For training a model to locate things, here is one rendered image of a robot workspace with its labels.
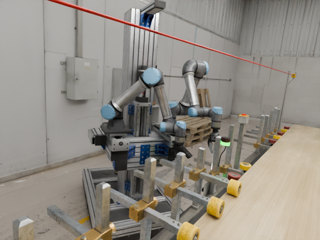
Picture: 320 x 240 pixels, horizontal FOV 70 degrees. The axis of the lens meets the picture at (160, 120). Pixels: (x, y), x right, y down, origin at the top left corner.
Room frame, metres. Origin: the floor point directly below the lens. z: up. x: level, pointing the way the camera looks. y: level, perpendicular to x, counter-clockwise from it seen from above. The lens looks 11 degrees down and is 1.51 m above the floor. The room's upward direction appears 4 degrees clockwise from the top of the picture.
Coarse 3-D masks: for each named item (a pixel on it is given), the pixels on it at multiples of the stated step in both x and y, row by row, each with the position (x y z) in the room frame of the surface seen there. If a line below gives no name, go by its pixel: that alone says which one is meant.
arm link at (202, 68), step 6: (198, 60) 1.94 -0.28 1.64; (198, 66) 1.90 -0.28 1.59; (204, 66) 1.93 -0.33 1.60; (198, 72) 1.92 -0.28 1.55; (204, 72) 1.95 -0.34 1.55; (198, 78) 1.95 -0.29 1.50; (186, 90) 2.04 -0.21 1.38; (186, 96) 2.04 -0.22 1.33; (180, 102) 2.07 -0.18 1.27; (186, 102) 2.06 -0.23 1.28; (186, 108) 2.06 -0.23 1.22; (180, 114) 2.07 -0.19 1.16; (186, 114) 2.11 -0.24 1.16
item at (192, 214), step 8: (264, 144) 2.93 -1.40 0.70; (256, 152) 2.51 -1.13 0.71; (264, 152) 2.69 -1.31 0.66; (248, 160) 2.25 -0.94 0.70; (256, 160) 2.38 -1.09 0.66; (208, 192) 1.51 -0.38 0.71; (216, 192) 1.53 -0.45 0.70; (224, 192) 1.62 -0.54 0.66; (192, 208) 1.30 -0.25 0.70; (200, 208) 1.31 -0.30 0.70; (184, 216) 1.21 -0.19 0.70; (192, 216) 1.22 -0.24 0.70; (200, 216) 1.29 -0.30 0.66; (192, 224) 1.21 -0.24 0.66; (160, 232) 1.06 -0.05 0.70; (168, 232) 1.06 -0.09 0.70
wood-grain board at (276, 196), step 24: (288, 144) 2.27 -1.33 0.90; (312, 144) 2.35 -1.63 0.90; (264, 168) 1.56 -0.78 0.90; (288, 168) 1.60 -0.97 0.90; (312, 168) 1.64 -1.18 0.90; (240, 192) 1.17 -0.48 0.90; (264, 192) 1.19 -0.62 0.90; (288, 192) 1.22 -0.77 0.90; (312, 192) 1.24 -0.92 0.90; (240, 216) 0.95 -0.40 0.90; (264, 216) 0.96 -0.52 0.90; (288, 216) 0.98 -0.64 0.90; (312, 216) 0.99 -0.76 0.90
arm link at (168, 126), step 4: (160, 124) 1.64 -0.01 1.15; (164, 124) 1.64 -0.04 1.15; (168, 124) 1.64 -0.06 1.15; (172, 124) 1.64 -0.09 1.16; (160, 128) 1.64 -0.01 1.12; (164, 128) 1.63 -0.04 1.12; (168, 128) 1.62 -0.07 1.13; (172, 128) 1.62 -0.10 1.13; (168, 132) 1.64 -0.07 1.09; (172, 132) 1.63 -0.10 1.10
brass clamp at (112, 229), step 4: (112, 224) 0.73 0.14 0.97; (112, 228) 0.72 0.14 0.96; (88, 232) 0.68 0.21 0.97; (92, 232) 0.68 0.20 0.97; (96, 232) 0.68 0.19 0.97; (104, 232) 0.68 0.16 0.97; (108, 232) 0.69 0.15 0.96; (112, 232) 0.71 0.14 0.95; (80, 236) 0.66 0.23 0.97; (88, 236) 0.66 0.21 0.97; (92, 236) 0.66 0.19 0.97; (96, 236) 0.66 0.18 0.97; (100, 236) 0.67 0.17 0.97; (104, 236) 0.68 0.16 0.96; (108, 236) 0.69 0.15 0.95; (112, 236) 0.72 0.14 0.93
